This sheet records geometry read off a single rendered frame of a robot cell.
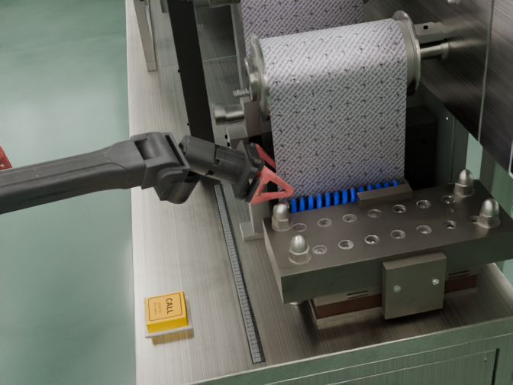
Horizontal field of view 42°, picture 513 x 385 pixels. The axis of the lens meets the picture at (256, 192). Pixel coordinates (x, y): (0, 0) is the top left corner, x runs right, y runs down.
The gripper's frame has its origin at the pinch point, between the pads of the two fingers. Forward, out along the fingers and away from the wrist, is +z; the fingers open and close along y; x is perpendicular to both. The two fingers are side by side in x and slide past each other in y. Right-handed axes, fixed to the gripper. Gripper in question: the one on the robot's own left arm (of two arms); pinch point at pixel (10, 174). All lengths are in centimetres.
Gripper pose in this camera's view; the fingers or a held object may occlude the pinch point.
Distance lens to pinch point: 143.9
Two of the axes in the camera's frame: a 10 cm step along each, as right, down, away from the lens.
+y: -4.7, -4.6, 7.6
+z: 5.2, 5.5, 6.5
